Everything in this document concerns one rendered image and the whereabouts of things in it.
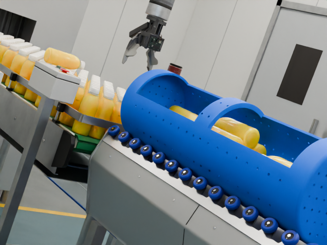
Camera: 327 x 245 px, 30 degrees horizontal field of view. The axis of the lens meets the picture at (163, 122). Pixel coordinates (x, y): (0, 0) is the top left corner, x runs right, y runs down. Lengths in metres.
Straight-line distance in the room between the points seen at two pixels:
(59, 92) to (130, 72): 5.07
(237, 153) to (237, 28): 5.28
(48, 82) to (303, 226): 1.09
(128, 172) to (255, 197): 0.57
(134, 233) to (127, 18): 5.21
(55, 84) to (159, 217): 0.63
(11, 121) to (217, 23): 4.79
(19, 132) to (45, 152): 0.26
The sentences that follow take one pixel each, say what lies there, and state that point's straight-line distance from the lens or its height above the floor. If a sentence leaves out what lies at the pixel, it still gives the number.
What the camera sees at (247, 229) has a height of 0.93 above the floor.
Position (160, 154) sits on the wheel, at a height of 0.98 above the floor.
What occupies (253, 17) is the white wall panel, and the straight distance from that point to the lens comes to 6.81.
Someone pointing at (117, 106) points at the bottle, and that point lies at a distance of 2.34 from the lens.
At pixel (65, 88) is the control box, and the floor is 1.05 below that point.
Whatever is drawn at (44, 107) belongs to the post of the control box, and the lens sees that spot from 2.30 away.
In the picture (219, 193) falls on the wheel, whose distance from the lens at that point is 1.77.
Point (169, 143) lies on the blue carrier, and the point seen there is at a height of 1.03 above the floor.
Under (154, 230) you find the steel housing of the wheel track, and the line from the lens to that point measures 1.95.
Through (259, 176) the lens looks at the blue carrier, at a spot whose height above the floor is 1.07.
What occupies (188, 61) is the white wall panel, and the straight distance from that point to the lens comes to 7.40.
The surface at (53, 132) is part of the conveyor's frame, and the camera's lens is 2.35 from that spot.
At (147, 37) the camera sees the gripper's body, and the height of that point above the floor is 1.32.
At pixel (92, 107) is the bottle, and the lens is 2.27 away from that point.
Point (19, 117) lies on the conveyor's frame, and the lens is 2.64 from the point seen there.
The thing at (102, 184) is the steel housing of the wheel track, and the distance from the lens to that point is 2.20.
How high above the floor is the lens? 1.29
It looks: 6 degrees down
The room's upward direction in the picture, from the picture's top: 20 degrees clockwise
